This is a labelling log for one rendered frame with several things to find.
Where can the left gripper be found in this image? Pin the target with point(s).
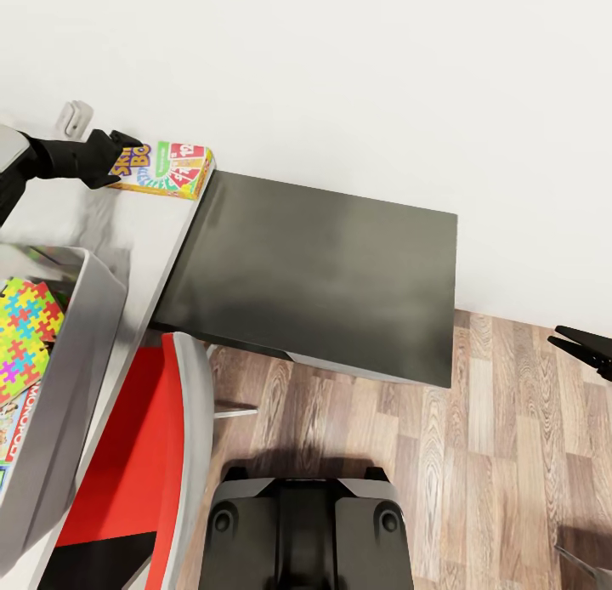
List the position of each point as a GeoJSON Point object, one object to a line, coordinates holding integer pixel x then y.
{"type": "Point", "coordinates": [95, 158]}

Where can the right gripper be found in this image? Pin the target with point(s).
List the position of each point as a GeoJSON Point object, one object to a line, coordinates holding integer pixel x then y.
{"type": "Point", "coordinates": [594, 350]}

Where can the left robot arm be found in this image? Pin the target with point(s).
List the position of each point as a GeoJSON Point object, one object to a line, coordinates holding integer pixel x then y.
{"type": "Point", "coordinates": [22, 157]}

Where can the board game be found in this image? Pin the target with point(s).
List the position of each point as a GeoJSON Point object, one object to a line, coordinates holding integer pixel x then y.
{"type": "Point", "coordinates": [13, 418]}
{"type": "Point", "coordinates": [163, 168]}

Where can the jigsaw puzzle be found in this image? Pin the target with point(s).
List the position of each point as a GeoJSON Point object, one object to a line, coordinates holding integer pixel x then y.
{"type": "Point", "coordinates": [17, 287]}
{"type": "Point", "coordinates": [27, 324]}

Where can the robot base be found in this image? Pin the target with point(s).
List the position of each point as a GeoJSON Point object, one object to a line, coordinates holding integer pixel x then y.
{"type": "Point", "coordinates": [306, 534]}

